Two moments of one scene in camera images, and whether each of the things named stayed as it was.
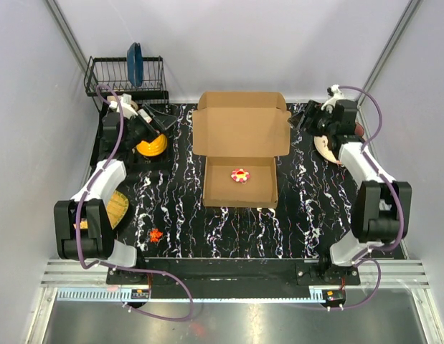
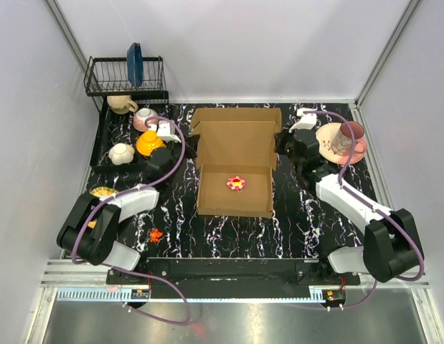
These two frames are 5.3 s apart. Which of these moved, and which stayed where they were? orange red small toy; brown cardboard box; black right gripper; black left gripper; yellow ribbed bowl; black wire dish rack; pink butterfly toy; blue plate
Moved: brown cardboard box; pink butterfly toy; black left gripper; black right gripper
Stayed: blue plate; black wire dish rack; yellow ribbed bowl; orange red small toy
